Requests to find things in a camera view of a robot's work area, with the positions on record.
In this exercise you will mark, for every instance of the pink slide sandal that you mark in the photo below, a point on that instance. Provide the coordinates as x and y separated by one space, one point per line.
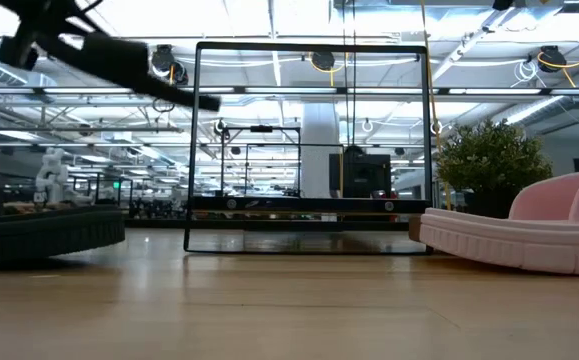
494 245
544 197

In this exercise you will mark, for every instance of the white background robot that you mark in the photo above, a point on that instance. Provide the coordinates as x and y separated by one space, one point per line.
51 175

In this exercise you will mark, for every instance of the black-framed wooden shoe shelf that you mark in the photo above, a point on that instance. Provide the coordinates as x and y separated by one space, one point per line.
314 204

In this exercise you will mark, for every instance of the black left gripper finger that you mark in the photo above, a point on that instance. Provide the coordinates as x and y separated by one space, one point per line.
184 97

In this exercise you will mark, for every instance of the white round pillar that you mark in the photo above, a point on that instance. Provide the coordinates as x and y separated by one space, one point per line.
319 150

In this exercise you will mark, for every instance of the green potted plant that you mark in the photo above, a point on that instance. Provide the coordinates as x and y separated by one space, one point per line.
494 160

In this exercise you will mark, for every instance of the black workstation frame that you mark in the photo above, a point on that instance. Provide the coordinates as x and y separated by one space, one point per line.
261 128

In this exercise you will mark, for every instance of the black slide sandal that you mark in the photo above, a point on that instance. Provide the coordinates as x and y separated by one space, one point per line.
44 235

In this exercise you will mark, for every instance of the black equipment box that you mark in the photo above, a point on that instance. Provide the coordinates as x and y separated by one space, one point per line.
364 175

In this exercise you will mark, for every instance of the long ceiling light fixture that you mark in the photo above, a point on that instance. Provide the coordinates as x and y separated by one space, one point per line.
289 91

